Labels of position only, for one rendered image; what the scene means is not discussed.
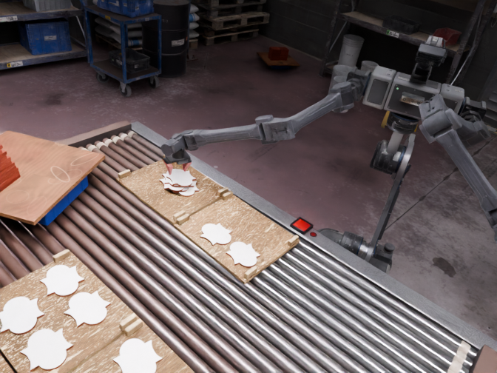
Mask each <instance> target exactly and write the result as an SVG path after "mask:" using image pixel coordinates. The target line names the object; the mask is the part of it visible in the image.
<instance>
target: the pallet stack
mask: <svg viewBox="0 0 497 373"><path fill-rule="evenodd" d="M264 3H266V0H256V1H255V0H191V4H193V5H194V6H196V7H197V8H198V11H197V12H195V14H197V15H198V16H199V20H197V21H196V23H198V24H199V27H197V28H195V29H193V30H194V31H195V32H197V33H198V34H199V36H197V37H195V38H198V40H199V39H205V41H204V44H203V45H205V46H212V45H218V44H226V43H231V42H235V41H242V40H246V39H251V38H256V37H258V32H257V31H258V30H259V29H258V24H265V23H269V21H268V20H269V16H270V14H268V13H265V12H263V11H262V9H263V4H264ZM249 5H254V8H252V7H249ZM257 17H260V18H257ZM248 32H250V33H249V36H245V37H241V38H238V37H237V35H238V34H239V33H248ZM221 36H228V38H227V39H228V40H224V41H216V42H214V38H216V37H221Z"/></svg>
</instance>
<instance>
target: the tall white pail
mask: <svg viewBox="0 0 497 373"><path fill-rule="evenodd" d="M343 38H344V39H343V41H342V49H341V52H340V55H339V61H338V64H341V65H346V66H349V67H352V68H353V67H355V66H356V63H357V60H358V57H359V53H360V50H361V48H362V45H363V42H364V38H363V37H360V36H356V35H351V34H345V35H344V37H343Z"/></svg>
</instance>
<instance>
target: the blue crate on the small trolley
mask: <svg viewBox="0 0 497 373"><path fill-rule="evenodd" d="M153 1H154V0H98V1H97V6H98V7H100V8H102V9H105V10H108V11H111V12H114V13H117V14H121V15H123V16H127V17H130V18H134V17H138V16H144V15H148V14H151V13H153V12H154V7H153Z"/></svg>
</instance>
